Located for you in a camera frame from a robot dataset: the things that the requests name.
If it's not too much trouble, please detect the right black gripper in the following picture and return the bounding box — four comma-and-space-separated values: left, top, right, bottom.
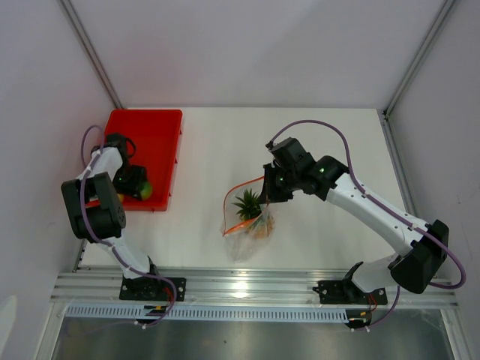
259, 163, 300, 205

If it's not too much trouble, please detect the green toy lime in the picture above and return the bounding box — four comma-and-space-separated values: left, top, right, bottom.
139, 181, 153, 201

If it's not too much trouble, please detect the toy pineapple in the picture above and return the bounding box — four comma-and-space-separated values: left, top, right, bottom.
232, 188, 275, 239

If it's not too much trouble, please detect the clear zip top bag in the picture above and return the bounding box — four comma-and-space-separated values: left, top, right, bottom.
220, 176, 275, 263

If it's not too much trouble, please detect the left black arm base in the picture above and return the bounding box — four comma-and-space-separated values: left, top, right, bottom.
118, 277, 173, 302

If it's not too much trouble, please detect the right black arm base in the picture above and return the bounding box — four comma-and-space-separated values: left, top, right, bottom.
312, 262, 388, 305

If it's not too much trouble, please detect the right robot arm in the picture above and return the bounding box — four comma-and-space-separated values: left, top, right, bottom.
259, 137, 449, 303

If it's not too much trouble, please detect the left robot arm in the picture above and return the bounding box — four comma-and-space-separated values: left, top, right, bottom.
61, 133, 163, 300

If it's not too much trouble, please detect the red plastic bin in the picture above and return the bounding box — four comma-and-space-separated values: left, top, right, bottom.
103, 109, 183, 212

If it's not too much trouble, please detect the aluminium mounting rail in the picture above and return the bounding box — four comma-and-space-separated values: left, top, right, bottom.
50, 266, 458, 311

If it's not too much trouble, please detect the white slotted cable duct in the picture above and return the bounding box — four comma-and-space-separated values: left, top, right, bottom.
65, 303, 349, 323

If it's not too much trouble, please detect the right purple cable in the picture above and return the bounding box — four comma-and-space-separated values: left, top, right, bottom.
266, 119, 467, 290

